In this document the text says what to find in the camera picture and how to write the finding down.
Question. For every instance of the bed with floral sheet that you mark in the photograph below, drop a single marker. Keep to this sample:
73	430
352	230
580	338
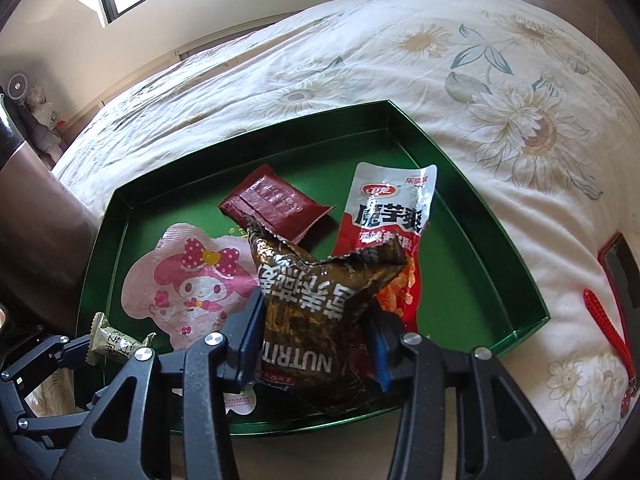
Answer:
500	135

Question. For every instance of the dark red snack packet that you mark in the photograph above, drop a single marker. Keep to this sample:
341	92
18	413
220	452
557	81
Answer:
270	200

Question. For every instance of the phone in red case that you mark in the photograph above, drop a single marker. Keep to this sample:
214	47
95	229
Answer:
622	275

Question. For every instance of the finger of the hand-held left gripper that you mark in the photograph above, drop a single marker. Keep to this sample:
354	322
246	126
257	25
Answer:
72	351

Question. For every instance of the pink cartoon snack pouch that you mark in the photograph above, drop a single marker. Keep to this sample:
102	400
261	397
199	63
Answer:
175	270

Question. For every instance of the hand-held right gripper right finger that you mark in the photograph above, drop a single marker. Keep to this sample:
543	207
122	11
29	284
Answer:
381	360

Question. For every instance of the small green candy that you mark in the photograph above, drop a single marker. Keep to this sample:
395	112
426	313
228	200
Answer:
112	342

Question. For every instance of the small white fan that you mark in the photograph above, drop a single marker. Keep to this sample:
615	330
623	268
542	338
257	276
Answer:
18	86

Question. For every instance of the red and white snack pouch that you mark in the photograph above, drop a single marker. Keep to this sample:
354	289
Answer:
390	200

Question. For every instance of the green box tray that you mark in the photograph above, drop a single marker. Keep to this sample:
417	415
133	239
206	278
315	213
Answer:
450	260

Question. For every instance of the brown snack bag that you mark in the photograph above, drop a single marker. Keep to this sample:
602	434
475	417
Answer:
310	310

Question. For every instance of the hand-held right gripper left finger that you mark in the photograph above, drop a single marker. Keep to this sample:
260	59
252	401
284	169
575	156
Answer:
250	330

